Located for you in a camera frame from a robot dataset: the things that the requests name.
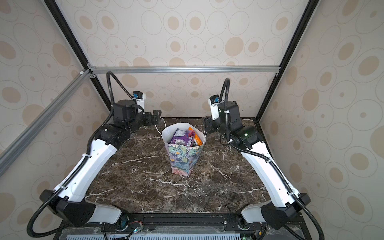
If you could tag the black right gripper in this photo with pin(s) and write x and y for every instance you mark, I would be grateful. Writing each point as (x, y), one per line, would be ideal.
(208, 125)

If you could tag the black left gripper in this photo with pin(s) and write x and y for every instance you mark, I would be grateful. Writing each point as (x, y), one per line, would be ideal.
(150, 120)

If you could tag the orange snack bag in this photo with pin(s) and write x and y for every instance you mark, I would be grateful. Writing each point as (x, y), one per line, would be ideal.
(197, 139)

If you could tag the purple pink snack bag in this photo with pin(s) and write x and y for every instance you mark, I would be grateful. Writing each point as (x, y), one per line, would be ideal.
(183, 137)

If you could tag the floral paper bag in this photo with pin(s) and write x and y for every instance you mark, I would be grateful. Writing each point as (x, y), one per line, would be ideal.
(182, 158)

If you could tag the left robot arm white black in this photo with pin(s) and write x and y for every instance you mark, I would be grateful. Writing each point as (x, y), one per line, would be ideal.
(68, 199)

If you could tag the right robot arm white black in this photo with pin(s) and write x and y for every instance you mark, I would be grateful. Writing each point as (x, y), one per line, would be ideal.
(286, 200)

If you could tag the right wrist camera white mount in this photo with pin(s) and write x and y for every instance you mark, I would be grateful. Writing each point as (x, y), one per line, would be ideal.
(213, 103)

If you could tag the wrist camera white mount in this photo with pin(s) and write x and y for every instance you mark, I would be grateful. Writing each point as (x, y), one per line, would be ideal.
(139, 98)
(213, 103)

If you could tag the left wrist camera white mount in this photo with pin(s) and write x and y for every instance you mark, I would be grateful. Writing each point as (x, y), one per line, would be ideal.
(139, 98)

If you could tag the silver aluminium rail back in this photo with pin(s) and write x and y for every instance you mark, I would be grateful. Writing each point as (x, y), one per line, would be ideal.
(186, 69)

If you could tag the silver aluminium rail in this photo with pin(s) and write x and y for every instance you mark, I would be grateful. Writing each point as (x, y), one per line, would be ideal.
(186, 69)
(25, 138)

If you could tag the silver aluminium rail left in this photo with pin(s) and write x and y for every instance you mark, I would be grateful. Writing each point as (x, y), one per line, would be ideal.
(25, 138)

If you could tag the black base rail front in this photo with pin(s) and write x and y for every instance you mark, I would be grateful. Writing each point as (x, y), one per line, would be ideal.
(177, 226)

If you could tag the black corner frame post left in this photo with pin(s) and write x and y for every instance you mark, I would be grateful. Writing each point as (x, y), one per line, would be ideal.
(65, 28)

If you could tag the black corner frame post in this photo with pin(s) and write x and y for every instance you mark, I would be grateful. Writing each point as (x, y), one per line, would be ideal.
(65, 28)
(300, 29)

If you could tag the black corner frame post right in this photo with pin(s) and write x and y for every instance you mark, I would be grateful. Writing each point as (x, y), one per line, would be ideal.
(300, 29)

